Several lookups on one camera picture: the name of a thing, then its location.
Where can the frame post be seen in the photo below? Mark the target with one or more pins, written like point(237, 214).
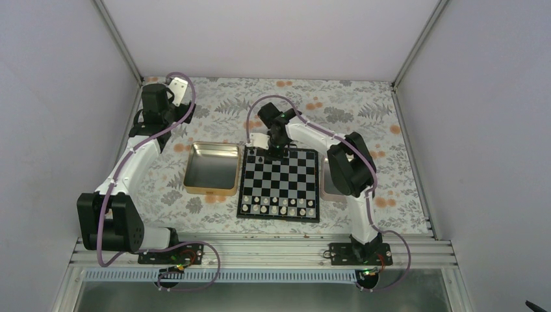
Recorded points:
point(118, 40)
point(423, 36)

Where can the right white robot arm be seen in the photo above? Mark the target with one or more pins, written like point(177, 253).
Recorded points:
point(353, 172)

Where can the black white chessboard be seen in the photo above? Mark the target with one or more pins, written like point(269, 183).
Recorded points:
point(280, 190)

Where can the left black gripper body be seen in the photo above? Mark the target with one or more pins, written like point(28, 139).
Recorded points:
point(169, 116)

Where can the pink metal tin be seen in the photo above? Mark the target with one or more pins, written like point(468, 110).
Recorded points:
point(329, 192)

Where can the floral table mat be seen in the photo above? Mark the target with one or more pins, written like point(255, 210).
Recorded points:
point(227, 108)

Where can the gold metal tin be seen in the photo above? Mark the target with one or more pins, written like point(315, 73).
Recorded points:
point(212, 169)

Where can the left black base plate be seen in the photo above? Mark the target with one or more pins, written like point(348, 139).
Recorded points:
point(188, 254)

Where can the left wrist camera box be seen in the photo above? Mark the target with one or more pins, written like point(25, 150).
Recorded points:
point(177, 87)

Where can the aluminium frame rail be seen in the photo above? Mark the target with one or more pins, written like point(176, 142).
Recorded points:
point(305, 251)

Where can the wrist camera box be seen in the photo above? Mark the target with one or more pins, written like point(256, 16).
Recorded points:
point(177, 87)
point(259, 140)

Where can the left frame post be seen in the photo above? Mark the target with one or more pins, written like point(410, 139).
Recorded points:
point(118, 40)

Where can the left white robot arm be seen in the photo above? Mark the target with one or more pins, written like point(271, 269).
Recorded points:
point(108, 217)

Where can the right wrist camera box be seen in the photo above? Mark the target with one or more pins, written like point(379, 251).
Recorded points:
point(259, 140)

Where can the white slotted cable duct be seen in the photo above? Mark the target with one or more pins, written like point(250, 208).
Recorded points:
point(198, 275)

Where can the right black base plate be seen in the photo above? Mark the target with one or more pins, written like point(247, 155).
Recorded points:
point(342, 254)

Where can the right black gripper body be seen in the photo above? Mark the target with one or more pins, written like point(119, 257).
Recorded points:
point(279, 152)

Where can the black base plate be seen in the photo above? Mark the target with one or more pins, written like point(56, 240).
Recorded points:
point(188, 254)
point(342, 254)

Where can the right frame post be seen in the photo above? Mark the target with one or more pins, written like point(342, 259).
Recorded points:
point(423, 36)

